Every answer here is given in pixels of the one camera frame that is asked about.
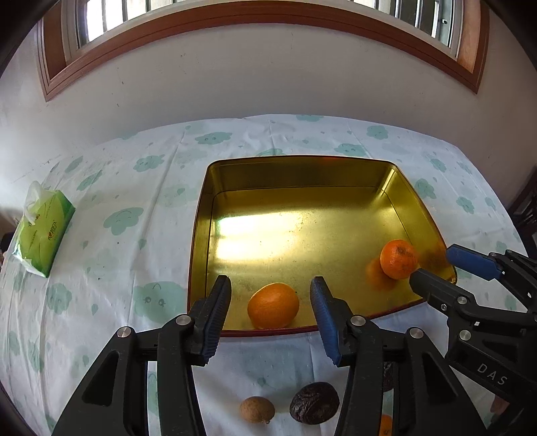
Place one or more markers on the red and gold tin box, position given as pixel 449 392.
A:
pixel 293 218

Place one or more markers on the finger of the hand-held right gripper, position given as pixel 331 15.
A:
pixel 472 260
pixel 436 289

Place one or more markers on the person's right hand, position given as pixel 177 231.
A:
pixel 499 406

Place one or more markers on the dark wooden furniture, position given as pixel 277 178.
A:
pixel 524 205

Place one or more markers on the wrinkled dark passion fruit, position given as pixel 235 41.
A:
pixel 314 402

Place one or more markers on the green tissue pack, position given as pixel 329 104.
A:
pixel 42 234

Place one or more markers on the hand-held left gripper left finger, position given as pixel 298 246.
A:
pixel 209 331

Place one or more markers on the white barred window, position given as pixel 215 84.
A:
pixel 71 25

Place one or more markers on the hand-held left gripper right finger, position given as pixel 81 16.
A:
pixel 325 318

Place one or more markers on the orange mandarin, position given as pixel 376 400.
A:
pixel 272 305
pixel 385 425
pixel 398 259

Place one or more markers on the brown wooden window frame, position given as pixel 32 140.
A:
pixel 209 21

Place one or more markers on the small brown longan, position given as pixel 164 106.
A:
pixel 256 410

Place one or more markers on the white cloud print tablecloth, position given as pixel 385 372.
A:
pixel 126 188

